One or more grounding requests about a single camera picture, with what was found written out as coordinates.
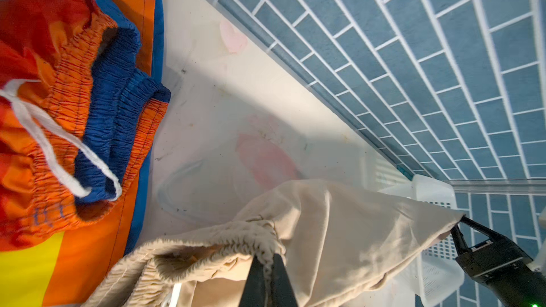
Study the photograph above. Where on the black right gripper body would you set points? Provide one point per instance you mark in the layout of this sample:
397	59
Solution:
502	267

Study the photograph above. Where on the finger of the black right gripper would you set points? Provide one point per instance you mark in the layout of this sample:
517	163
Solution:
460	244
491	234

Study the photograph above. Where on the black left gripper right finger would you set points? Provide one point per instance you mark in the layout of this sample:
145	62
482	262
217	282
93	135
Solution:
281	292

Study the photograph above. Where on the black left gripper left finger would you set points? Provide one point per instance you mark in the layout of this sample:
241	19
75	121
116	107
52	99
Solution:
254	292

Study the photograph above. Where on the beige shorts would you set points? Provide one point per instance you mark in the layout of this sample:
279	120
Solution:
336	242

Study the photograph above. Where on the rainbow striped shorts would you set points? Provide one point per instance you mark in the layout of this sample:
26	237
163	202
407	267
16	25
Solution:
81	101

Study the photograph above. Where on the white plastic laundry basket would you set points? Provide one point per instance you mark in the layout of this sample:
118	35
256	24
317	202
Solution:
434	275

